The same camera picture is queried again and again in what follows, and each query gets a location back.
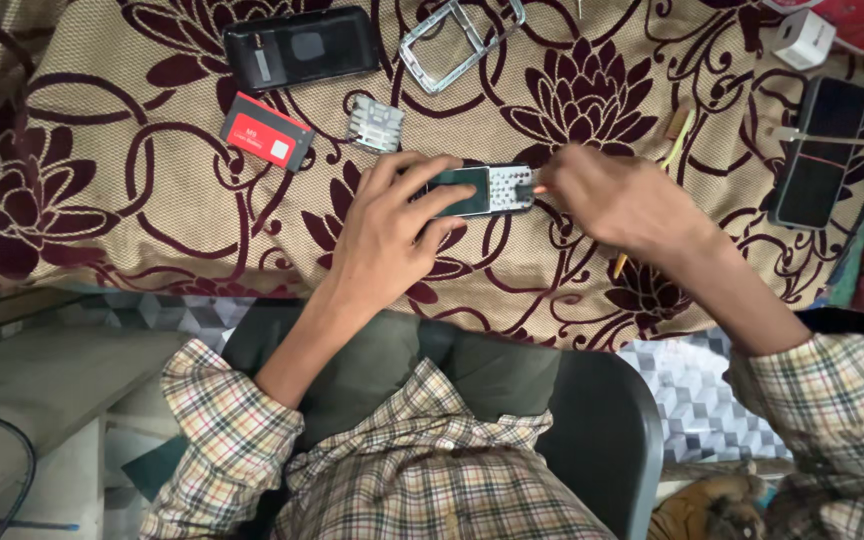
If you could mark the black keypad phone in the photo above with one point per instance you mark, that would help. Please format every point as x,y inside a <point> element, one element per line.
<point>507,189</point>

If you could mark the black smartphone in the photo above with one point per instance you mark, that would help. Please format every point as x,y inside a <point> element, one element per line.
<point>822,157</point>

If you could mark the white charger adapter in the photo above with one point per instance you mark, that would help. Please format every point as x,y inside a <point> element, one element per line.
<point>803,39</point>

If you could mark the person's right hand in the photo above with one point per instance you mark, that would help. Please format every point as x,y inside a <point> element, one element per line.
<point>619,202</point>

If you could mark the dark green trousers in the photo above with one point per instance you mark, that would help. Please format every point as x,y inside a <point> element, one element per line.
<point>372,360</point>

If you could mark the beige plaid shirt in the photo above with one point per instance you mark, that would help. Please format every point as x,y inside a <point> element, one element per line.
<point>432,465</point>

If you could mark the clear silver phone frame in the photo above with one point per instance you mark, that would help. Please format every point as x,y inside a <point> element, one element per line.
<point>421,64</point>

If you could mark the person's left hand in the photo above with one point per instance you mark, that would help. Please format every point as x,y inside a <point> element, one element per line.
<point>376,240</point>

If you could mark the black phone back cover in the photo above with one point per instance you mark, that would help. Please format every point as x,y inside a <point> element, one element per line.
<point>301,49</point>

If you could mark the red box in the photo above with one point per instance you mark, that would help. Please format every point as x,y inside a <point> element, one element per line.
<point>863,21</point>

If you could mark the pale wooden bench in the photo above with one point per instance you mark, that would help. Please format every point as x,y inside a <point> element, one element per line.
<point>34,382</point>

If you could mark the yellow toothbrush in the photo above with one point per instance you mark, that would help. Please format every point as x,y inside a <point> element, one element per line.
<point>676,146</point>

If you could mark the grey plastic chair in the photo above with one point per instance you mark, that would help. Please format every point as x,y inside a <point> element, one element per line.
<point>604,435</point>

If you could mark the red black phone battery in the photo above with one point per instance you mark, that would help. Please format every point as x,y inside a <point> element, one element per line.
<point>259,129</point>

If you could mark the cream maroon floral cloth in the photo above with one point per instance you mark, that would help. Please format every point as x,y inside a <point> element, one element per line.
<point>102,187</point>

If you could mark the white phone keypad membrane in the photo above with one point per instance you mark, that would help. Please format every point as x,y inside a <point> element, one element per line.
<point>376,124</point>

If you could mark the person's right fingers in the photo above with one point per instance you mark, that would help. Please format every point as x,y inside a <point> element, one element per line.
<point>561,176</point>

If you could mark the blue pen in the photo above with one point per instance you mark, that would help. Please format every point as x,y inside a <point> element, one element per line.
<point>31,525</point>

